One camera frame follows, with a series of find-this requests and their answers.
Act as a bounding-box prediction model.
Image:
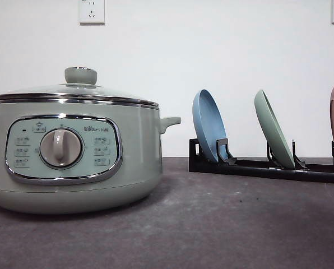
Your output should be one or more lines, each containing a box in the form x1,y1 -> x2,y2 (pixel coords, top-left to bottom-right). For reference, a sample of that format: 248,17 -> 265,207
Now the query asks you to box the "blue plate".
192,89 -> 228,163

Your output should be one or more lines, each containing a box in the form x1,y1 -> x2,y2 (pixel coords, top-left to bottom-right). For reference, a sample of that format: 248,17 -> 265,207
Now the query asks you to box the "white wall socket left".
77,0 -> 105,26

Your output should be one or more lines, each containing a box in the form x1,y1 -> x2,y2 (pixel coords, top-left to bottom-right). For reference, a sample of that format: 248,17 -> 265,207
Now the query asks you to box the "green electric steamer pot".
0,93 -> 181,215

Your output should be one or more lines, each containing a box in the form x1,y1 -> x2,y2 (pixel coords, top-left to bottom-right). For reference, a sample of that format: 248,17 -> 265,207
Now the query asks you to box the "green plate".
254,90 -> 295,169

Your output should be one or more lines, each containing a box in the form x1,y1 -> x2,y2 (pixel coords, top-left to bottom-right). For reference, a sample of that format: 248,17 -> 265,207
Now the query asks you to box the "black dish rack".
189,138 -> 334,183

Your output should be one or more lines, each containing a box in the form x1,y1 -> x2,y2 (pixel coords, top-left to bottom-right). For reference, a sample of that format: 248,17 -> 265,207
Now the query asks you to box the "glass lid with green knob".
0,67 -> 159,109

